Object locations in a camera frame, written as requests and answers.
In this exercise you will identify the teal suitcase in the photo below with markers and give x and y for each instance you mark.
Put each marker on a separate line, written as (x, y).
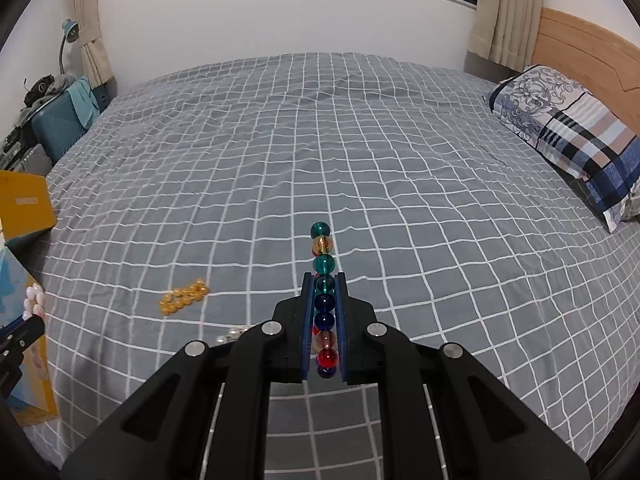
(57, 125)

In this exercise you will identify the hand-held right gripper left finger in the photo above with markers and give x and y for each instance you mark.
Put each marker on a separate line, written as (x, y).
(306, 330)

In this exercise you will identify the grey pillow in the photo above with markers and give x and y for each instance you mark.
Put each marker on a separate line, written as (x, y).
(632, 202)

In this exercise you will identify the grey suitcase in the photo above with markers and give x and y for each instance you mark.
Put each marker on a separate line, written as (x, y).
(25, 157)

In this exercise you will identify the beige curtain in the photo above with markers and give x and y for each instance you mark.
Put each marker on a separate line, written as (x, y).
(92, 25)
(505, 10)

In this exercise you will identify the teal desk lamp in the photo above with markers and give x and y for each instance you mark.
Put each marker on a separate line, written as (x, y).
(71, 30)

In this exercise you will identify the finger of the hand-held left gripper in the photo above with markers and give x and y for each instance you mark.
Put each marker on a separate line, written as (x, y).
(25, 332)

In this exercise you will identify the teal towel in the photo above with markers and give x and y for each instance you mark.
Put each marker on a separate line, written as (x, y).
(85, 102)

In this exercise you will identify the blue patterned plaid pillow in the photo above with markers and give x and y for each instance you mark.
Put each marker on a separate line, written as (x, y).
(565, 125)

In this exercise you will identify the grey checked bed sheet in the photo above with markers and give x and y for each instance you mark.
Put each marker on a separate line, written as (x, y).
(300, 150)

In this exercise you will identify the wooden headboard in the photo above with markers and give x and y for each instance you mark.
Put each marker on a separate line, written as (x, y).
(585, 45)

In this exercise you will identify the dark clothes pile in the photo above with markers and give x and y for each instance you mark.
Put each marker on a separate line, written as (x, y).
(47, 87)

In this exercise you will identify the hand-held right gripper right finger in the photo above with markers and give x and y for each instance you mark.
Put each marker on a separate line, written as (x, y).
(341, 330)

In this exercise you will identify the blue and yellow cardboard box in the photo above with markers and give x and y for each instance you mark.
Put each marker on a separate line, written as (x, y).
(30, 210)

